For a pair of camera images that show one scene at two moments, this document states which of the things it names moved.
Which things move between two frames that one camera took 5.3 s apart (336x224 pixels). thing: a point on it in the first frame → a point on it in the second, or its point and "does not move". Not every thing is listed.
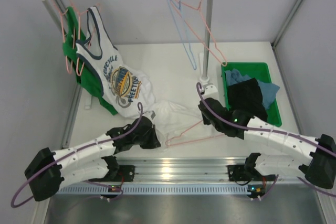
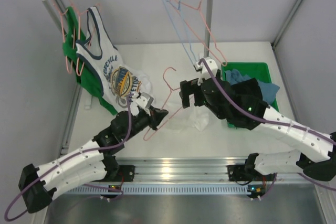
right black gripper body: x=208 y=122 → x=191 y=87
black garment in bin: x=245 y=95 does not move
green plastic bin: x=261 y=71 does not move
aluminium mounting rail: x=185 y=176 does not move
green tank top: x=73 y=33 does not move
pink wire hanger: x=194 y=140 → x=167 y=97
